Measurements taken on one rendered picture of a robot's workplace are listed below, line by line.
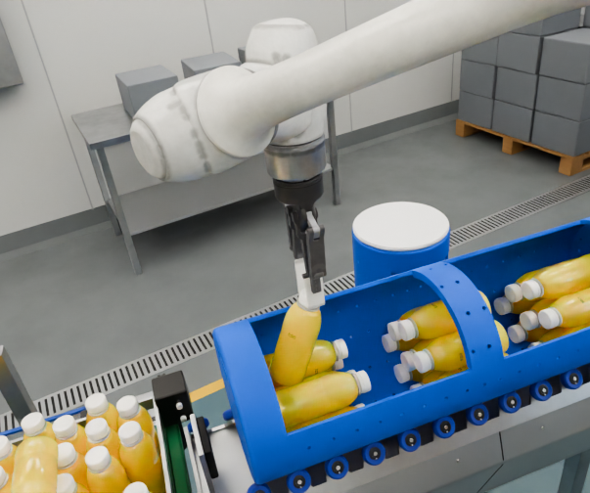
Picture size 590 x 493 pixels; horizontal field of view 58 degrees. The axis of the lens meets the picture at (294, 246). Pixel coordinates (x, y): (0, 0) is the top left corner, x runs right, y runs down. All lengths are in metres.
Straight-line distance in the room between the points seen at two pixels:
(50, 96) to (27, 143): 0.35
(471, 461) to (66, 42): 3.48
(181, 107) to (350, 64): 0.19
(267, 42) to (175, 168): 0.21
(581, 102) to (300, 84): 3.82
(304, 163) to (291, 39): 0.16
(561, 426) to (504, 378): 0.28
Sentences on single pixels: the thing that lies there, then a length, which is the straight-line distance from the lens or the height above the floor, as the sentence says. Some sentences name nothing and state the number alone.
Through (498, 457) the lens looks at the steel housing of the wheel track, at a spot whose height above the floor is 0.85.
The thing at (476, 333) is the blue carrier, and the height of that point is 1.18.
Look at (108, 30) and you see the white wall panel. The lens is 4.03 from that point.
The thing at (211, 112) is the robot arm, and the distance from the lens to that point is 0.59.
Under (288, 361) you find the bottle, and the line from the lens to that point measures 0.96.
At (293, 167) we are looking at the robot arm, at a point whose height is 1.54.
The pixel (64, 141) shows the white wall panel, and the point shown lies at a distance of 4.11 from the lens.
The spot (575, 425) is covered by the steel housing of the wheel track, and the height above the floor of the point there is 0.85.
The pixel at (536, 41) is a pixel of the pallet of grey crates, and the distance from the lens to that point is 4.44.
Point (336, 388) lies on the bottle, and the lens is 0.97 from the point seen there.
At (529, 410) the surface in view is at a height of 0.93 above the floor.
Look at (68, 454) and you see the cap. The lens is 1.08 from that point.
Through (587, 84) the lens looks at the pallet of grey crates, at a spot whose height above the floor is 0.66.
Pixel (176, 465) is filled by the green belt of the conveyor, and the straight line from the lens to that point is 1.22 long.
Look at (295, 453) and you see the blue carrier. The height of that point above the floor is 1.09.
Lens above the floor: 1.83
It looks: 31 degrees down
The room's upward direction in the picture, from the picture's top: 7 degrees counter-clockwise
